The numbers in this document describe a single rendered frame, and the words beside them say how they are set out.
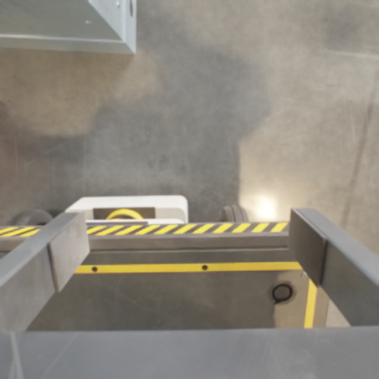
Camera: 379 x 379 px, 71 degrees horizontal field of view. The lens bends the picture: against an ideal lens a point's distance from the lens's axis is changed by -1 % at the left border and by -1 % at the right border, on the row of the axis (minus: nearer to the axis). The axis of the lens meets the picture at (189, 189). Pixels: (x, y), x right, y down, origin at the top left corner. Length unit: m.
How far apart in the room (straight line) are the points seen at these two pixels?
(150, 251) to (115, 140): 0.37
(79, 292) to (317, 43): 0.69
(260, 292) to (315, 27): 0.58
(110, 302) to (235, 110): 0.48
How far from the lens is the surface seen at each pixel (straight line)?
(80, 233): 0.16
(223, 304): 0.44
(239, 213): 0.59
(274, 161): 0.71
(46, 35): 0.64
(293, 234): 0.17
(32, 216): 0.70
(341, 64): 0.76
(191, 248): 0.39
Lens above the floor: 0.67
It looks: 75 degrees down
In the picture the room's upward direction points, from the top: 179 degrees counter-clockwise
